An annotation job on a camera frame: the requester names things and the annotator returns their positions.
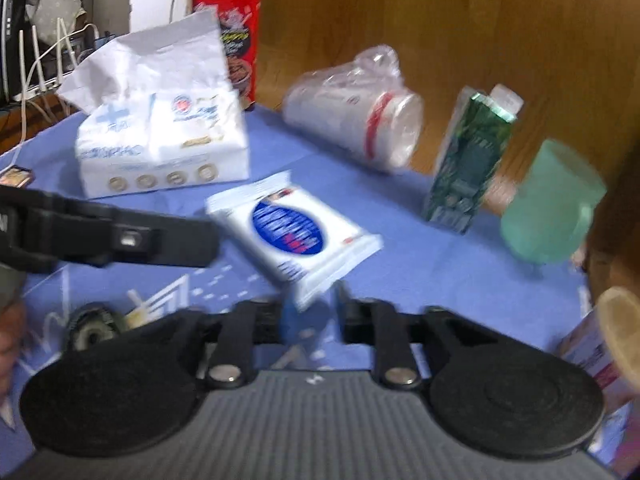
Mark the small dark packet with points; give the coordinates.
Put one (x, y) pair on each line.
(17, 176)

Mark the tin can with pink label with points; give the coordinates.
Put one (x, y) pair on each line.
(620, 335)

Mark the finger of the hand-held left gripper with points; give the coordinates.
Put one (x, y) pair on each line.
(125, 240)

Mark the wood pattern panel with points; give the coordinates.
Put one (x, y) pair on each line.
(450, 20)

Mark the grey patterned cloth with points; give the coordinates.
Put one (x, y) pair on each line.
(50, 2)

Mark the red printed box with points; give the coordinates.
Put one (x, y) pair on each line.
(242, 35)

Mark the white wet wipes packet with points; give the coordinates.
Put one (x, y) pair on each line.
(300, 230)

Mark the black round gadget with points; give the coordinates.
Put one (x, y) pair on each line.
(92, 330)

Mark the green drink carton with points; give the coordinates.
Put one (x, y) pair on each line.
(470, 170)

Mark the white tissue pack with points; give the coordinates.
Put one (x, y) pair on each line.
(160, 150)

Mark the white router with antennas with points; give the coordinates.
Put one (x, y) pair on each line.
(37, 89)

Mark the plastic cups in clear bag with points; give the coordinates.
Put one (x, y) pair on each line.
(340, 110)

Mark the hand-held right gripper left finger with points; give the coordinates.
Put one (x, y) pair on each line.
(235, 340)

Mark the green plastic mug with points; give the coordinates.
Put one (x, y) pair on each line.
(545, 210)

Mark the person's left hand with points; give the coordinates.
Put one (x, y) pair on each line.
(11, 350)

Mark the blue printed tablecloth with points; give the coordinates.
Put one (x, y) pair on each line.
(425, 270)

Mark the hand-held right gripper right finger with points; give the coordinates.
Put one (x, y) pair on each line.
(387, 340)

